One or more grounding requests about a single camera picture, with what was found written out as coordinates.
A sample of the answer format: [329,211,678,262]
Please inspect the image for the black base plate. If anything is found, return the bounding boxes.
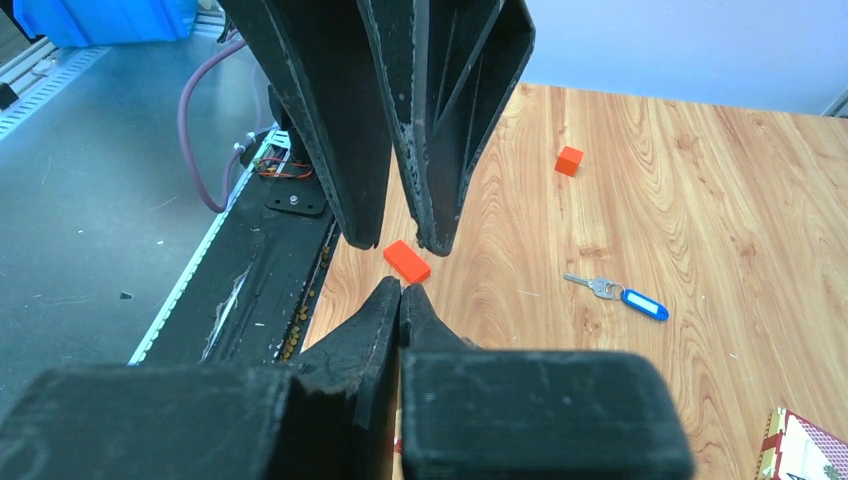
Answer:
[129,129,339,366]

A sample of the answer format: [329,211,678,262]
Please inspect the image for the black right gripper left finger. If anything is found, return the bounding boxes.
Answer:
[1,277,402,479]

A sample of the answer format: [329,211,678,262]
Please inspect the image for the blue tag key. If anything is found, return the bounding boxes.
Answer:
[563,273,670,322]

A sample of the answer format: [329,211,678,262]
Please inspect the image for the playing card box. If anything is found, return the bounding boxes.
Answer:
[755,407,847,480]

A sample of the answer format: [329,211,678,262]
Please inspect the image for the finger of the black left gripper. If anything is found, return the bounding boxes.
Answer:
[358,0,536,256]
[221,0,392,249]

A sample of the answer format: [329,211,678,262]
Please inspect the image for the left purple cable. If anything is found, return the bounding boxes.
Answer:
[177,36,280,215]

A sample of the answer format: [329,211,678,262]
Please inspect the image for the white slotted cable duct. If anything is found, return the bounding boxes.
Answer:
[1,38,111,140]

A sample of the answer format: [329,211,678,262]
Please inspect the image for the blue plastic bin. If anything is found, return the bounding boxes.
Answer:
[12,0,198,48]

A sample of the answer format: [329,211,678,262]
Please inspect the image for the small red cube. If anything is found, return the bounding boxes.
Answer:
[554,146,584,177]

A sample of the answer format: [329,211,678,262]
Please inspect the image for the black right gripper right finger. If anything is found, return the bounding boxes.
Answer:
[398,285,695,479]

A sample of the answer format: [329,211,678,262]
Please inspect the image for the small orange block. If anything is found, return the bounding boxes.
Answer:
[383,240,432,284]

